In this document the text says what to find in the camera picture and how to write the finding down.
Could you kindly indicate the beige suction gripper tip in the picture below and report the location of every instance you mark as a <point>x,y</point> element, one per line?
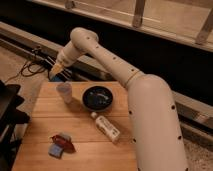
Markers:
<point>57,68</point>

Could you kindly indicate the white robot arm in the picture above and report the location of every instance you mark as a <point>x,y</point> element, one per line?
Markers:
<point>157,135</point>

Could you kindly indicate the white ceramic cup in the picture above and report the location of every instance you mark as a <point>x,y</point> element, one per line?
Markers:
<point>65,91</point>

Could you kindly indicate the blue object on floor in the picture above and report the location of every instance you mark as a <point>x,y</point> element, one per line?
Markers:
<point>55,79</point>

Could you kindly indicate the dark blue bowl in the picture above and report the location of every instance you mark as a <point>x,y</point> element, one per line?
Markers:
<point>97,98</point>

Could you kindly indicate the wooden board table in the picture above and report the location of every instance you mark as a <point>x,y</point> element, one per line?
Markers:
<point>94,152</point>

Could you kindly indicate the black chair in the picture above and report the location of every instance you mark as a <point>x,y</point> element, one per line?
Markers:
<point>10,116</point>

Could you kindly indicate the red toy object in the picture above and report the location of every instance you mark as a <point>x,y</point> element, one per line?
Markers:
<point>62,142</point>

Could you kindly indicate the white plastic bottle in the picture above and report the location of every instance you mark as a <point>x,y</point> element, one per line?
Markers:
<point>106,127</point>

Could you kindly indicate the blue sponge block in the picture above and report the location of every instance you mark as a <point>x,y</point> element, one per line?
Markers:
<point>55,151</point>

